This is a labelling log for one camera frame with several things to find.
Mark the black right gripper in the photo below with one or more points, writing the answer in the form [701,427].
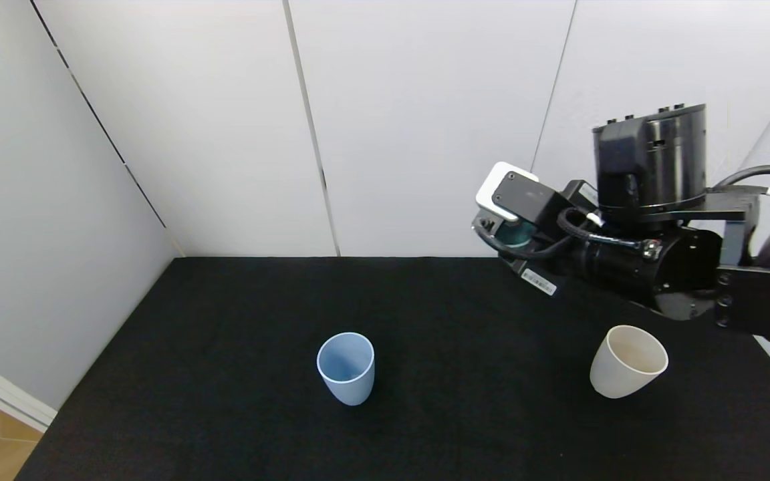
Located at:
[536,278]

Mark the teal plastic cup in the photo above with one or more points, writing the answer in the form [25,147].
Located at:
[515,234]

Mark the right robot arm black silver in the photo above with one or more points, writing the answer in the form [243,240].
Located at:
[652,174]

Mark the beige plastic cup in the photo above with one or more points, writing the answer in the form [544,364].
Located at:
[615,377]

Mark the light blue plastic cup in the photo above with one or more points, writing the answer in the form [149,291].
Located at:
[348,387]

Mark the black table cloth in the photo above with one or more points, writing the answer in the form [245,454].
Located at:
[224,367]

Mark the white wrist camera black mount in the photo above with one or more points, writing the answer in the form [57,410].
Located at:
[522,194]

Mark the white wall trim strip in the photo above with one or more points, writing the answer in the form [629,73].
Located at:
[4,394]

